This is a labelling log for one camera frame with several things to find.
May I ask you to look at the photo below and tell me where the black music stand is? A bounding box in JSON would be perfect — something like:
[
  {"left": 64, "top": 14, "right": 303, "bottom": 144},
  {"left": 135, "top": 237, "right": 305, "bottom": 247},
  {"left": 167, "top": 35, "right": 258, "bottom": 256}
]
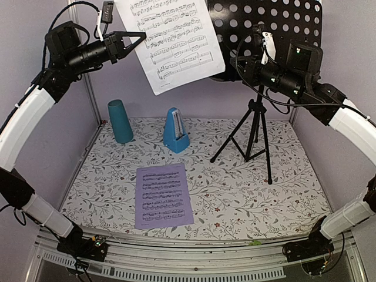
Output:
[{"left": 205, "top": 0, "right": 323, "bottom": 185}]

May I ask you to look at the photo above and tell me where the aluminium front rail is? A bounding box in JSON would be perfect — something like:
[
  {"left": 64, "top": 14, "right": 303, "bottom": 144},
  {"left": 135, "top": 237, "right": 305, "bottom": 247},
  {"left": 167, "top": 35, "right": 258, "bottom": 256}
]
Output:
[{"left": 25, "top": 227, "right": 368, "bottom": 281}]

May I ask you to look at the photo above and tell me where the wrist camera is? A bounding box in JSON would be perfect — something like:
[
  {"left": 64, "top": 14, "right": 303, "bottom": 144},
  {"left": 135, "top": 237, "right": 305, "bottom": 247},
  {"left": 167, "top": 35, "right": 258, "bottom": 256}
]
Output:
[
  {"left": 95, "top": 1, "right": 115, "bottom": 41},
  {"left": 252, "top": 23, "right": 277, "bottom": 65}
]

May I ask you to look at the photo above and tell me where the blue metronome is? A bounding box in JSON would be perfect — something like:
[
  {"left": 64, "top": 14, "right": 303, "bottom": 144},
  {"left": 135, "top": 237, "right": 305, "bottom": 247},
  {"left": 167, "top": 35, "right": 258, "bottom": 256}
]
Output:
[{"left": 163, "top": 108, "right": 190, "bottom": 153}]

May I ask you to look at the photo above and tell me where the aluminium frame post right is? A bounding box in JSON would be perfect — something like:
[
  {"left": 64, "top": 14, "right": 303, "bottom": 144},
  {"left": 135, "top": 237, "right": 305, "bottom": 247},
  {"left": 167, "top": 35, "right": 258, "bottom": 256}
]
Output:
[{"left": 289, "top": 108, "right": 299, "bottom": 125}]

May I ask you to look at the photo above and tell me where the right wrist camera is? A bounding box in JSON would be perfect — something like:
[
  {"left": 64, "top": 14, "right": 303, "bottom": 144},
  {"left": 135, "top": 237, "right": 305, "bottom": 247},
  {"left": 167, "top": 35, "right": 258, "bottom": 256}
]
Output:
[{"left": 252, "top": 23, "right": 277, "bottom": 65}]

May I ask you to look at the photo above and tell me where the green tape piece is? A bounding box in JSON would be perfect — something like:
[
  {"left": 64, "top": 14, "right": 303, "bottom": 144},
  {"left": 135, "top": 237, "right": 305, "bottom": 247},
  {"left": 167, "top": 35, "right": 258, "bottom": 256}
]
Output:
[{"left": 249, "top": 240, "right": 262, "bottom": 246}]

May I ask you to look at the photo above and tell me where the floral table mat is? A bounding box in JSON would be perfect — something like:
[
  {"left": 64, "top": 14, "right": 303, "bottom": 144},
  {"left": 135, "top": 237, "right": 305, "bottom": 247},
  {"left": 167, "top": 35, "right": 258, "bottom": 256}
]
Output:
[{"left": 62, "top": 118, "right": 331, "bottom": 240}]

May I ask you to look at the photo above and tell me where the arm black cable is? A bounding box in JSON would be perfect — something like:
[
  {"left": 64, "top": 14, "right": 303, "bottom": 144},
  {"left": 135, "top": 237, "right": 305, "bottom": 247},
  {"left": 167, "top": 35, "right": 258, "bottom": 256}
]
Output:
[
  {"left": 234, "top": 32, "right": 347, "bottom": 115},
  {"left": 41, "top": 1, "right": 102, "bottom": 74}
]

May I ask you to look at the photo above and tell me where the purple sheet music page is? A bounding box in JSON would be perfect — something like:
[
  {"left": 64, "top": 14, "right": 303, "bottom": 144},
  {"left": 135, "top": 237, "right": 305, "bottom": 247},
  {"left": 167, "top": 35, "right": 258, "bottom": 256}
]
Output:
[{"left": 135, "top": 163, "right": 194, "bottom": 230}]

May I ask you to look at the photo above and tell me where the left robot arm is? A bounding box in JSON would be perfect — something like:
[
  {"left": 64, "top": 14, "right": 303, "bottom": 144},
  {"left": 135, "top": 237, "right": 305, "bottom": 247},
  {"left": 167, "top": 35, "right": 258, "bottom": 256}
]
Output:
[{"left": 1, "top": 21, "right": 146, "bottom": 261}]

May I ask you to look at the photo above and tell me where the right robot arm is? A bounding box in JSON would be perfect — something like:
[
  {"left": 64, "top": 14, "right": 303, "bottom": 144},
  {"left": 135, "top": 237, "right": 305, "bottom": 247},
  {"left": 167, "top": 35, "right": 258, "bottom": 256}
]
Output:
[{"left": 230, "top": 39, "right": 375, "bottom": 261}]

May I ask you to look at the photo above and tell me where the sheet music booklet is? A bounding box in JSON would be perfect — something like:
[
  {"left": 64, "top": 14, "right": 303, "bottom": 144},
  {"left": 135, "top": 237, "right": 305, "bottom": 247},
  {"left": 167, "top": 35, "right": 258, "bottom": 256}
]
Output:
[{"left": 115, "top": 0, "right": 226, "bottom": 95}]

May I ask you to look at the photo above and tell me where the teal ceramic vase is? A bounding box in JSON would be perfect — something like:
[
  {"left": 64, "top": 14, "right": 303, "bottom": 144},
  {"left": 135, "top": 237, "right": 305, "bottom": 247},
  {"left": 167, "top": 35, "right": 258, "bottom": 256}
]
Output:
[{"left": 108, "top": 99, "right": 133, "bottom": 144}]

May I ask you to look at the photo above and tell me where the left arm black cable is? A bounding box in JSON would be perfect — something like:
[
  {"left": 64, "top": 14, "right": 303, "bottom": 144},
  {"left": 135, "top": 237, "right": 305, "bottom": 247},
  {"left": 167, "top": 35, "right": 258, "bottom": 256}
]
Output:
[{"left": 41, "top": 1, "right": 102, "bottom": 74}]

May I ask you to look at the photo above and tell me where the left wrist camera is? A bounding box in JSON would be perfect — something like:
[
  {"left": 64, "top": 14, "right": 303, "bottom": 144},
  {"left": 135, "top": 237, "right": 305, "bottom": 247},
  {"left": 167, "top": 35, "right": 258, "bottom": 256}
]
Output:
[{"left": 95, "top": 1, "right": 115, "bottom": 41}]

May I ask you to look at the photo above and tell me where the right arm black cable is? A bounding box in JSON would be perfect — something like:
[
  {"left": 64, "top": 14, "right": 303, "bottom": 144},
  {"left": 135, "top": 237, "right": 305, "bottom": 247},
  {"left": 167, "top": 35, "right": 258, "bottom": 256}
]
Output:
[{"left": 234, "top": 32, "right": 347, "bottom": 115}]

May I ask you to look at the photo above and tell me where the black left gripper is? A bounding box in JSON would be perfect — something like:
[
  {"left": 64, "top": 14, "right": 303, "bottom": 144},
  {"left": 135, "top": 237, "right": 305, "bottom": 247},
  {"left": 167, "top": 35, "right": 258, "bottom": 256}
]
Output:
[{"left": 65, "top": 30, "right": 147, "bottom": 73}]

